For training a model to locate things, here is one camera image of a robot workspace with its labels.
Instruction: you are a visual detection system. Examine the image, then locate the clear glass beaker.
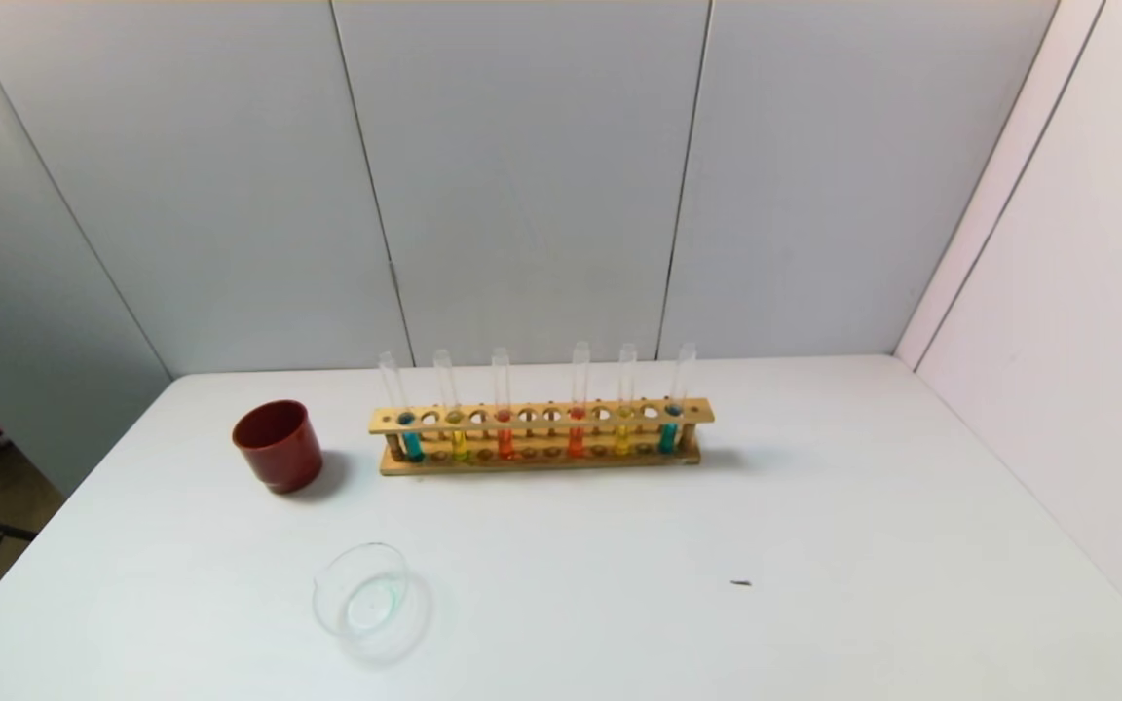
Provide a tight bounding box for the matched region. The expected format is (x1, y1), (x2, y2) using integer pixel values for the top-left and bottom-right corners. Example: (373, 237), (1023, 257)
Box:
(313, 543), (412, 641)

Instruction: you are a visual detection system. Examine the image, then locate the wooden test tube rack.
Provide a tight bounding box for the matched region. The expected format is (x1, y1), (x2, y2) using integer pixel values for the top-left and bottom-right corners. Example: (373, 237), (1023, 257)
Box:
(369, 397), (716, 476)

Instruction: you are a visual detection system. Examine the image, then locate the orange pigment test tube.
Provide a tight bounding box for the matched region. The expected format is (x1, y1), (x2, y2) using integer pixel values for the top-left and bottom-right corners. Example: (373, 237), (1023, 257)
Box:
(492, 348), (516, 461)
(567, 342), (591, 459)

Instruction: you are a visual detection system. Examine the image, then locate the red plastic cup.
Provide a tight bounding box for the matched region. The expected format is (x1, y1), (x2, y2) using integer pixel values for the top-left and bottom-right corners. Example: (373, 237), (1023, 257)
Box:
(233, 400), (323, 495)

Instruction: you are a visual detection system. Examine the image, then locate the blue pigment test tube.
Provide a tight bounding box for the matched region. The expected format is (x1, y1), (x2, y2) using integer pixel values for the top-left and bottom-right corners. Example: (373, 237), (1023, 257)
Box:
(379, 352), (424, 462)
(658, 342), (698, 455)

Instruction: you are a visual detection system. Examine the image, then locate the yellow pigment test tube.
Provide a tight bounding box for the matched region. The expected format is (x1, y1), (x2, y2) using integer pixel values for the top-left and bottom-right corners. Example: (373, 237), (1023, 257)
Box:
(614, 344), (639, 457)
(433, 350), (470, 461)

